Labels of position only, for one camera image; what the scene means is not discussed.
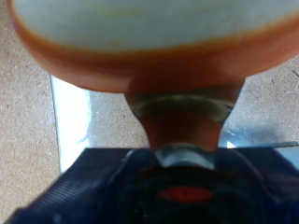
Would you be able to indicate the white bread slice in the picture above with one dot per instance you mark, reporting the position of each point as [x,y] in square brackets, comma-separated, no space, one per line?
[155,31]

